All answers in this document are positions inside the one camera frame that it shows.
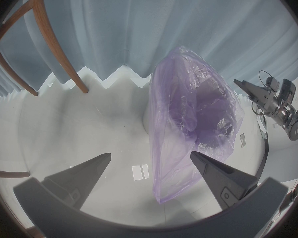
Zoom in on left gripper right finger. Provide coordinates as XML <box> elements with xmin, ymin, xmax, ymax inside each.
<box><xmin>190</xmin><ymin>150</ymin><xmax>259</xmax><ymax>212</ymax></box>

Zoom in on white padded wooden chair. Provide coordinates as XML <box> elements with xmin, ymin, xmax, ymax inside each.
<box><xmin>0</xmin><ymin>0</ymin><xmax>89</xmax><ymax>178</ymax></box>

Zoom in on pale blue curtain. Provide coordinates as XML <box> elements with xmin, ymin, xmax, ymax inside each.
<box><xmin>0</xmin><ymin>0</ymin><xmax>298</xmax><ymax>106</ymax></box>

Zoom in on black cable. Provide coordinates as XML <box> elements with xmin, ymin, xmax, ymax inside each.
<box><xmin>258</xmin><ymin>70</ymin><xmax>274</xmax><ymax>87</ymax></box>

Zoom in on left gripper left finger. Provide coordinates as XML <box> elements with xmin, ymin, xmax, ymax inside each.
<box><xmin>43</xmin><ymin>153</ymin><xmax>112</xmax><ymax>211</ymax></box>

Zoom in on purple plastic bag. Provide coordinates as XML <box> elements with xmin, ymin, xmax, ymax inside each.
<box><xmin>149</xmin><ymin>46</ymin><xmax>246</xmax><ymax>205</ymax></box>

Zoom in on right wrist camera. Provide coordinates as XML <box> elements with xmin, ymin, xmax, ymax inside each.
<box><xmin>265</xmin><ymin>76</ymin><xmax>280</xmax><ymax>91</ymax></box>

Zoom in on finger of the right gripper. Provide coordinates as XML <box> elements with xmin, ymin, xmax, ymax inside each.
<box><xmin>234</xmin><ymin>79</ymin><xmax>265</xmax><ymax>101</ymax></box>

